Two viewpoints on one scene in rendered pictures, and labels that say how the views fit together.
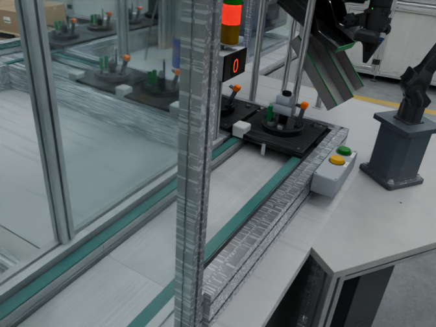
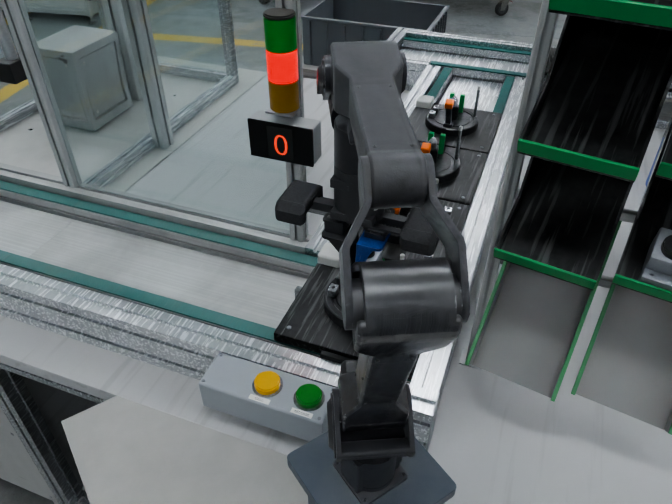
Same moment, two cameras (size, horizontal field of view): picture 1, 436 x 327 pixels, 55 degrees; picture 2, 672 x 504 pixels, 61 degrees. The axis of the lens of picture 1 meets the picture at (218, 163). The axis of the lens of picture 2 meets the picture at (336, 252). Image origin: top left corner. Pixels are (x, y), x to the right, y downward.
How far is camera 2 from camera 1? 1.43 m
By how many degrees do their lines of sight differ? 65
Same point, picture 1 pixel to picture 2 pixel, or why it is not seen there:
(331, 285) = not seen: hidden behind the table
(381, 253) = (96, 489)
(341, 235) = (142, 434)
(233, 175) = (234, 282)
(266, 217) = (96, 305)
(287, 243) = (122, 368)
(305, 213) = (193, 388)
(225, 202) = (165, 282)
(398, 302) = not seen: outside the picture
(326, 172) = (222, 369)
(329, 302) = not seen: hidden behind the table
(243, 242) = (54, 292)
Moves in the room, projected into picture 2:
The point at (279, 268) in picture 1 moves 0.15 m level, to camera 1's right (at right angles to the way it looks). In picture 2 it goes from (74, 361) to (56, 431)
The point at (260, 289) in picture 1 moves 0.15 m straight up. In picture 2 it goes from (42, 346) to (14, 287)
